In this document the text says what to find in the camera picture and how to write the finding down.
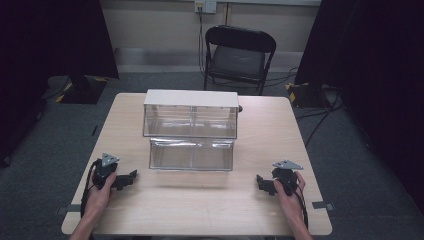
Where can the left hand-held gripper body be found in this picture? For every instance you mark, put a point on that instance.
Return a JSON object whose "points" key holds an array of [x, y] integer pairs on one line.
{"points": [[104, 171]]}

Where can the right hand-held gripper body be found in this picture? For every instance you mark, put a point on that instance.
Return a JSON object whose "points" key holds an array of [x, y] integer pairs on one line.
{"points": [[286, 175]]}

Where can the person's right hand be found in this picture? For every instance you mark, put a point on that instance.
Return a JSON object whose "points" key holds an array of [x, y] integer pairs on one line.
{"points": [[289, 203]]}

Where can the person's left hand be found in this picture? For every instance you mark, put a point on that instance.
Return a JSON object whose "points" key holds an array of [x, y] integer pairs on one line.
{"points": [[98, 198]]}

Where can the small black floor strip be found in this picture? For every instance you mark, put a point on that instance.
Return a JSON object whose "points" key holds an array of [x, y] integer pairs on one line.
{"points": [[95, 130]]}

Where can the grey tape strip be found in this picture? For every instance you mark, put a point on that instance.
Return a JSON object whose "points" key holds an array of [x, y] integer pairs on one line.
{"points": [[322, 205], [68, 209]]}

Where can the clear plastic drawer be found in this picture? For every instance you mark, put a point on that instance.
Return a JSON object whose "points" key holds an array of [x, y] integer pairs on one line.
{"points": [[191, 123], [191, 156]]}

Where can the small dark knob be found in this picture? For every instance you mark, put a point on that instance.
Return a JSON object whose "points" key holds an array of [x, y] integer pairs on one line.
{"points": [[240, 108]]}

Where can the black stand base striped tape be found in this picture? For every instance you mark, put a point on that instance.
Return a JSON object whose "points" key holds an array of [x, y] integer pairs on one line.
{"points": [[85, 90], [306, 95]]}

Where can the white-topped clear drawer cabinet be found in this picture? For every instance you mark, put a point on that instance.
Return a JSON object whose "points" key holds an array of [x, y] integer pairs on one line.
{"points": [[191, 100]]}

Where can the black folding chair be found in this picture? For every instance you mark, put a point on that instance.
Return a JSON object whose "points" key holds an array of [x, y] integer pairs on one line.
{"points": [[238, 58]]}

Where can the dark curtain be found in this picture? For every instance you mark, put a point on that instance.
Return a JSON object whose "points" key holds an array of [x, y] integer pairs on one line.
{"points": [[50, 50], [373, 83]]}

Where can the white wall socket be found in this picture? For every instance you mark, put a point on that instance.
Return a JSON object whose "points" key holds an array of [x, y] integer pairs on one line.
{"points": [[205, 6]]}

